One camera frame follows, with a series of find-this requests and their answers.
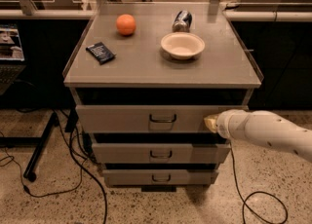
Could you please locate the black desk leg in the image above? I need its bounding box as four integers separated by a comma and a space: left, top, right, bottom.
0, 112, 59, 182

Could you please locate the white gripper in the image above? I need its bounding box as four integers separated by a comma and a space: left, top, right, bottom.
204, 110, 249, 139

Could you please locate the grey top drawer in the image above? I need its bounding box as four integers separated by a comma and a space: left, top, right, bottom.
76, 105, 247, 133

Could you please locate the white rail right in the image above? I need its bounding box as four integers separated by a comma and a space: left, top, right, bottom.
223, 11, 312, 22

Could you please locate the grey drawer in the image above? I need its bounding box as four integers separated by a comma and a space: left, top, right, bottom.
92, 143, 230, 164
76, 105, 247, 133
102, 169, 218, 187

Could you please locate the blue soda can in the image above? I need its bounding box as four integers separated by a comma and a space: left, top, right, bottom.
172, 10, 192, 32

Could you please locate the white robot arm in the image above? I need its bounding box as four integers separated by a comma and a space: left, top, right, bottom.
204, 109, 312, 162

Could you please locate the dark blue snack packet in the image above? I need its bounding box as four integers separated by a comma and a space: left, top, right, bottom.
86, 42, 115, 65

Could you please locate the laptop computer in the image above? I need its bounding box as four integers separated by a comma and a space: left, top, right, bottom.
0, 22, 26, 95

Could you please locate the white rail left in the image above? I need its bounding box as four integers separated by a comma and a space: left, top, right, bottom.
0, 10, 95, 19

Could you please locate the grey drawer cabinet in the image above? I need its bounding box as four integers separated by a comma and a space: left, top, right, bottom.
61, 1, 264, 190

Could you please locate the black cable left floor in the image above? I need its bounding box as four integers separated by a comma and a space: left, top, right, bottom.
0, 130, 86, 199

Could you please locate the grey middle drawer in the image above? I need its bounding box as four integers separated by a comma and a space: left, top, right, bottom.
92, 143, 230, 164

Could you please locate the orange fruit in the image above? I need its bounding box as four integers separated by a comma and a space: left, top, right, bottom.
116, 14, 137, 36

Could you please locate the white bowl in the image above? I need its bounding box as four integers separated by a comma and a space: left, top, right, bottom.
161, 32, 206, 60

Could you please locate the black cable right floor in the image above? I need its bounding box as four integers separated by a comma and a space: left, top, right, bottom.
229, 146, 290, 224

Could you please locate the black cable floor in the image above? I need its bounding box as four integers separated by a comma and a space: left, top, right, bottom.
0, 130, 86, 199
229, 146, 290, 224

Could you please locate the grey bottom drawer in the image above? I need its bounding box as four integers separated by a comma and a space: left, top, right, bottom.
102, 169, 218, 187

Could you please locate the white rail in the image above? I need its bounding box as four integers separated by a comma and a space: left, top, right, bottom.
0, 10, 95, 19
223, 11, 312, 22

